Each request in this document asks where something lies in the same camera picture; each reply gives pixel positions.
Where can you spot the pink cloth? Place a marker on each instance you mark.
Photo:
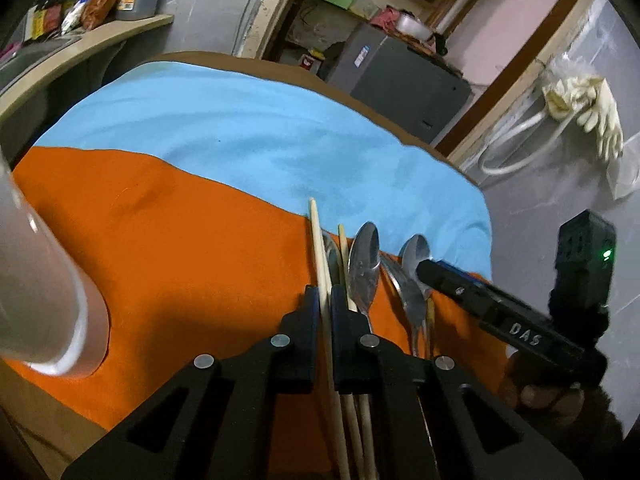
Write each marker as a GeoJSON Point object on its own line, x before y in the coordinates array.
{"type": "Point", "coordinates": [385, 19]}

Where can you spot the wooden chopstick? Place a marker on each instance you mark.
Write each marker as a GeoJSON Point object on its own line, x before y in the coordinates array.
{"type": "Point", "coordinates": [343, 250]}
{"type": "Point", "coordinates": [324, 270]}

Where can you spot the light blue cloth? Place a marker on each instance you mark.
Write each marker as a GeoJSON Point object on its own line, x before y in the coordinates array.
{"type": "Point", "coordinates": [250, 125]}

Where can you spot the large metal spoon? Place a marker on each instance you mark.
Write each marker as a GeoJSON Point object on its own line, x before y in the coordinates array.
{"type": "Point", "coordinates": [364, 265]}

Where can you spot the person's right hand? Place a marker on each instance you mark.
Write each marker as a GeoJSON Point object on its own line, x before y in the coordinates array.
{"type": "Point", "coordinates": [542, 397]}

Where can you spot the clear plastic tumbler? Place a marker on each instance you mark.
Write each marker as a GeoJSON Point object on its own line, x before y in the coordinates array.
{"type": "Point", "coordinates": [35, 285]}

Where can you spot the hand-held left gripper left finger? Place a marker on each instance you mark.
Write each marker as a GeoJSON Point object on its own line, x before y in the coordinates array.
{"type": "Point", "coordinates": [312, 312]}

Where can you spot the orange cloth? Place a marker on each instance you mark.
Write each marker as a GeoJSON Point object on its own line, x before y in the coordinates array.
{"type": "Point", "coordinates": [175, 260]}

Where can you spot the beige kitchen counter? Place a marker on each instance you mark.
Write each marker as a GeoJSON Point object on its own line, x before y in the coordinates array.
{"type": "Point", "coordinates": [65, 55]}

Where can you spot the white rubber gloves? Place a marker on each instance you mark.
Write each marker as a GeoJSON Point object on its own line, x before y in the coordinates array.
{"type": "Point", "coordinates": [592, 105]}

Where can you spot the metal pot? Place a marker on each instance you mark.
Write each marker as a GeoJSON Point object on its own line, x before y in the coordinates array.
{"type": "Point", "coordinates": [412, 25]}

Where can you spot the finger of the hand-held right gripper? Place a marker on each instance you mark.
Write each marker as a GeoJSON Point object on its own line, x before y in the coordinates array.
{"type": "Point", "coordinates": [450, 285]}
{"type": "Point", "coordinates": [515, 301]}

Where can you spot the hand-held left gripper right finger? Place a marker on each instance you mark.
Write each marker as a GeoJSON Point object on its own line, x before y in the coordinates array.
{"type": "Point", "coordinates": [339, 320]}

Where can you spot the grey cabinet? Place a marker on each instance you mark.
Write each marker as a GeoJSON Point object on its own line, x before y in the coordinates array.
{"type": "Point", "coordinates": [400, 80]}

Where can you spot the person's right forearm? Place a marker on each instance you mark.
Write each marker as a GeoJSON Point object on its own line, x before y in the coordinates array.
{"type": "Point", "coordinates": [602, 435]}

